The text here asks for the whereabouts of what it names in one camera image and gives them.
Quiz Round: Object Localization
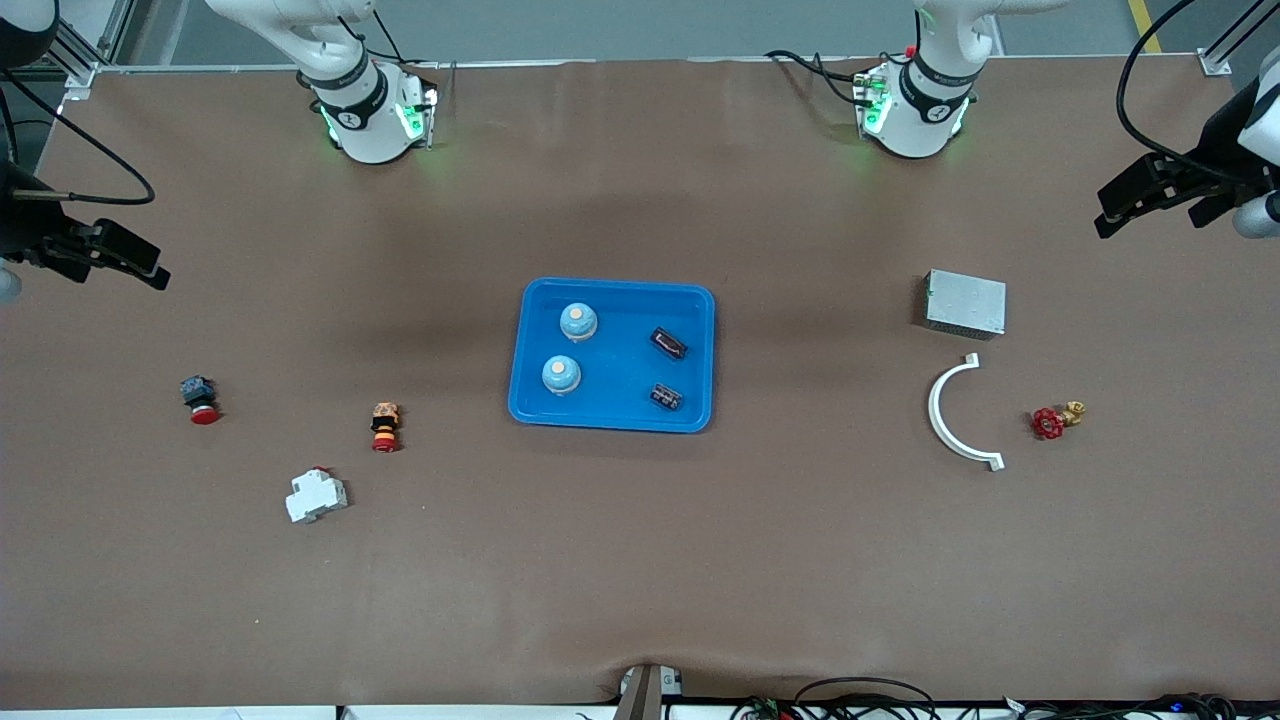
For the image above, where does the red mushroom button dark body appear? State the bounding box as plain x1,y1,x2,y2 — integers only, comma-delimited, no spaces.
179,375,222,426

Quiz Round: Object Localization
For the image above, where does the grey metal power supply box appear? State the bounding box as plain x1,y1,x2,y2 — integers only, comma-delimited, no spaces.
922,268,1008,341

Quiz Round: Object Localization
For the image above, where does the brass valve with red handwheel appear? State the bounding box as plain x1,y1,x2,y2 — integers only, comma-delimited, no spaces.
1031,400,1088,442

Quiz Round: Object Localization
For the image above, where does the white circuit breaker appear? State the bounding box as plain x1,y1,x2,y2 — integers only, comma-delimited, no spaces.
284,466,349,525

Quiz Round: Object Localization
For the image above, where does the white semicircular pipe clamp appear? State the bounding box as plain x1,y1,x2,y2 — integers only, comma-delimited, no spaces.
927,353,1005,472

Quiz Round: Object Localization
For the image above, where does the blue plastic tray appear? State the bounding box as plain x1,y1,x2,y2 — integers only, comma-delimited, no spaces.
507,277,717,434

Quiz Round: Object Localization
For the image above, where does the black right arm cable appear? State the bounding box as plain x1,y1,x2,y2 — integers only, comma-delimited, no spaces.
0,72,157,207

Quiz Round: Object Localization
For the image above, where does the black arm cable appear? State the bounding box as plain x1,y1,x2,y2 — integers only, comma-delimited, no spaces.
0,72,157,207
1115,0,1251,186

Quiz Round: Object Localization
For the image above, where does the aluminium frame profile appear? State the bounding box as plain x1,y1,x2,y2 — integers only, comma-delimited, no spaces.
1198,0,1280,77
45,0,136,101

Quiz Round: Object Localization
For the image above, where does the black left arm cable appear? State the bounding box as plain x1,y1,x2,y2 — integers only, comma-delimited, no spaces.
1115,0,1251,186

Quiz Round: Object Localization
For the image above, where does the black base cable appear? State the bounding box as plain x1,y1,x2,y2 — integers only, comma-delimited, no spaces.
338,12,438,73
765,48,873,107

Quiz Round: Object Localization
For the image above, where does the black cable bundle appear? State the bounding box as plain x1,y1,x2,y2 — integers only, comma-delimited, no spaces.
728,676,1246,720

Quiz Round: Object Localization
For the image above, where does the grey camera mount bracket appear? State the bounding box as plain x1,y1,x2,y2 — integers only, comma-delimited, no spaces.
612,663,686,720

